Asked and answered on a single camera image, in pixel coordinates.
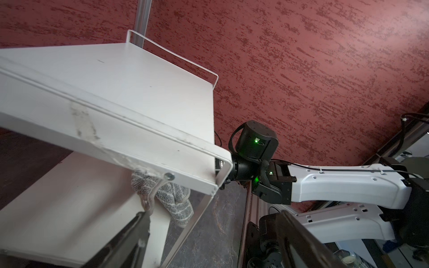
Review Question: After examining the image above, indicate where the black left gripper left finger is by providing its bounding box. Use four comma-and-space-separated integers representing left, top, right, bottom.
83, 212, 150, 268

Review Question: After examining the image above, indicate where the white two-tier bookshelf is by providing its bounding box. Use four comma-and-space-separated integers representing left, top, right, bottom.
1, 40, 233, 268

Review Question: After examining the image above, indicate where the right aluminium corner post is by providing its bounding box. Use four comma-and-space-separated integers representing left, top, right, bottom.
132, 0, 153, 48

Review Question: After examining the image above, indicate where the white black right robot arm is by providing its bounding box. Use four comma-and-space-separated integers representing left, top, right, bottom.
226, 121, 429, 268

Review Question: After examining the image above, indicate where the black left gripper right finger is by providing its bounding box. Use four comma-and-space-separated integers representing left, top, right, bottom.
275, 212, 345, 268

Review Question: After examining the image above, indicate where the grey knitted cloth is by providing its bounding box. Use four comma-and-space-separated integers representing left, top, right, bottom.
131, 171, 194, 228

